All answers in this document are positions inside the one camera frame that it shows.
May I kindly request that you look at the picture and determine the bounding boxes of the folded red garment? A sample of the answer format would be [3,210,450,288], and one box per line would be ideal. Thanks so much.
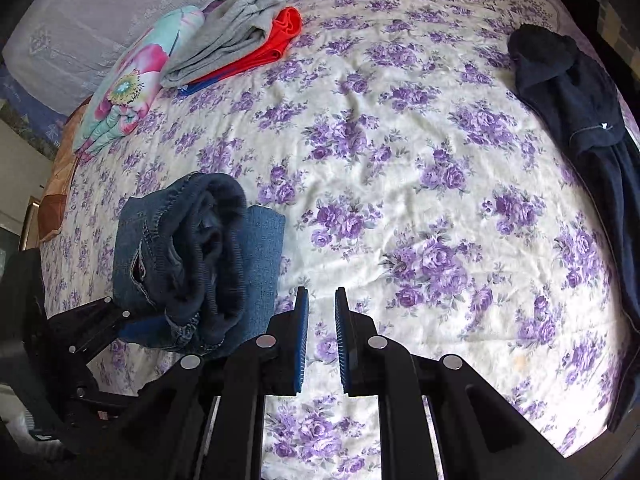
[192,6,304,86]

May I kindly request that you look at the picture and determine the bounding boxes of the folded grey sweatpants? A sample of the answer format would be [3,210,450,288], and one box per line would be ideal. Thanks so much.
[160,0,288,88]

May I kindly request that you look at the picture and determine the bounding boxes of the purple floral bedspread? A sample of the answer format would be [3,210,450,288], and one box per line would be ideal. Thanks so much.
[37,0,638,480]

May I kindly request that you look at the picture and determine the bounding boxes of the blue patterned pillow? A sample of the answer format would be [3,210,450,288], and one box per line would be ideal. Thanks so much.
[0,57,71,126]

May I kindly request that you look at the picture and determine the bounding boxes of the navy blue garment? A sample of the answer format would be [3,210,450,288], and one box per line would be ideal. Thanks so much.
[507,24,640,433]

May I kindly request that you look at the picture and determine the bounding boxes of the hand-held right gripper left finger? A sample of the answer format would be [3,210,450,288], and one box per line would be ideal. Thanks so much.
[107,286,311,480]

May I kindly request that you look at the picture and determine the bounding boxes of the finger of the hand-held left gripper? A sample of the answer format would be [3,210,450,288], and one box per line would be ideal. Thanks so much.
[72,372,171,418]
[47,296,168,361]

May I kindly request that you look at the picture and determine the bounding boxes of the blue denim jeans pants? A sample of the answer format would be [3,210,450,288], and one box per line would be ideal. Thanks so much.
[112,172,286,358]

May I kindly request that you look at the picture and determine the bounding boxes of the folded floral quilt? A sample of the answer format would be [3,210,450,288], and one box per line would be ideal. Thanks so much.
[72,5,206,156]

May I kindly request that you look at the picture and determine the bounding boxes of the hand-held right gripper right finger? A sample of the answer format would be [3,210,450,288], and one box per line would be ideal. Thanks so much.
[334,286,581,480]

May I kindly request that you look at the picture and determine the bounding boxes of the white lace cover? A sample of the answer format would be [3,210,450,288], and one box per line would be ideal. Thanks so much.
[2,0,281,111]

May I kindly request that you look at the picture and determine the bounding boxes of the folded blue garment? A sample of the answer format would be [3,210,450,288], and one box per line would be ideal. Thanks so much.
[177,72,226,97]

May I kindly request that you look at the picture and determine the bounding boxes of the orange brown blanket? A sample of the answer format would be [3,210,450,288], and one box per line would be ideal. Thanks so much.
[39,102,93,243]

